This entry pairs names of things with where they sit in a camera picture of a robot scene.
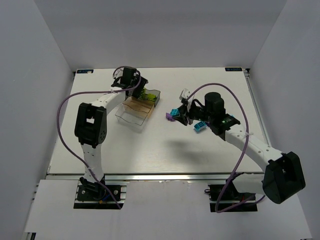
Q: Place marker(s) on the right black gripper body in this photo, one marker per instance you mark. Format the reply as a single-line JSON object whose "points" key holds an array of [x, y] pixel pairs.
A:
{"points": [[188, 113]]}

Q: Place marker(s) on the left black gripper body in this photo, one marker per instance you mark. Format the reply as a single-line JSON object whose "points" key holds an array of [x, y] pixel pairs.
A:
{"points": [[139, 88]]}

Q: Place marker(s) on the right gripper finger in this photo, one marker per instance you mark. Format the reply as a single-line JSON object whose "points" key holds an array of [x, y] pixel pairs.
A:
{"points": [[182, 119], [183, 110]]}

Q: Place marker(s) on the blue square lego brick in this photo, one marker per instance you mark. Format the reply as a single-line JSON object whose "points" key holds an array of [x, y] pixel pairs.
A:
{"points": [[174, 112]]}

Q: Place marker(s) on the green printed lego brick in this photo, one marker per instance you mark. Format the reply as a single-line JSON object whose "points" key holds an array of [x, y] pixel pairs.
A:
{"points": [[151, 97]]}

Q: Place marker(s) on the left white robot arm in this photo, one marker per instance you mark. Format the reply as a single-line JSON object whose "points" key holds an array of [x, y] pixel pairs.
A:
{"points": [[91, 121]]}

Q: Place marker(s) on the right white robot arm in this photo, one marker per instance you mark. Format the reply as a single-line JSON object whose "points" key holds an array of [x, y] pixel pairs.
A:
{"points": [[282, 175]]}

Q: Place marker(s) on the purple arched lego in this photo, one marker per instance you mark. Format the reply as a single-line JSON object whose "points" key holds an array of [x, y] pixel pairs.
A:
{"points": [[169, 117]]}

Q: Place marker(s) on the grey translucent container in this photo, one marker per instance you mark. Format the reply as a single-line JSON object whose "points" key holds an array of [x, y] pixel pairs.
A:
{"points": [[157, 93]]}

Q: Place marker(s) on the blue printed lego brick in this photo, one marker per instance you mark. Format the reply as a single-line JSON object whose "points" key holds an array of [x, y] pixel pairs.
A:
{"points": [[198, 127]]}

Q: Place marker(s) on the clear translucent container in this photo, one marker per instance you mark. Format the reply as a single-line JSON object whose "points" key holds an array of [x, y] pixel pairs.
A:
{"points": [[134, 120]]}

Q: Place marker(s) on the right corner label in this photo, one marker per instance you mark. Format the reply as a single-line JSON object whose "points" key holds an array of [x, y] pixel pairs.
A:
{"points": [[233, 69]]}

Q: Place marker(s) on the corner label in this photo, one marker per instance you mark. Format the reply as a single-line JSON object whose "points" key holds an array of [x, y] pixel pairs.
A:
{"points": [[84, 71], [233, 69]]}

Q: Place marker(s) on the left corner label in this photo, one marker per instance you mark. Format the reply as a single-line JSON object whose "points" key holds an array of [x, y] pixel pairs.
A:
{"points": [[84, 71]]}

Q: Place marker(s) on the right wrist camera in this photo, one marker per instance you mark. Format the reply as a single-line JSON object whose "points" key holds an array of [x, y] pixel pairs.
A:
{"points": [[186, 99]]}

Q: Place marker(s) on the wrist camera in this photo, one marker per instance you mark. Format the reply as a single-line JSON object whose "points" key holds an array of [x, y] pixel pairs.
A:
{"points": [[186, 99], [117, 73]]}

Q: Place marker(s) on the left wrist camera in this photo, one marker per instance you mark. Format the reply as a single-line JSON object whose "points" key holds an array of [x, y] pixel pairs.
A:
{"points": [[117, 73]]}

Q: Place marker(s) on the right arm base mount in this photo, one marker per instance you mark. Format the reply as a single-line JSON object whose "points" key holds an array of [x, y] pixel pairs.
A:
{"points": [[230, 197]]}

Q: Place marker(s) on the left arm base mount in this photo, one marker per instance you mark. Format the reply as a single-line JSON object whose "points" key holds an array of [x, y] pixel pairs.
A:
{"points": [[92, 196]]}

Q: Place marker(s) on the aluminium table rail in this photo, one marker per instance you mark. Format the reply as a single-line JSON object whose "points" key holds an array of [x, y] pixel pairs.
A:
{"points": [[166, 177]]}

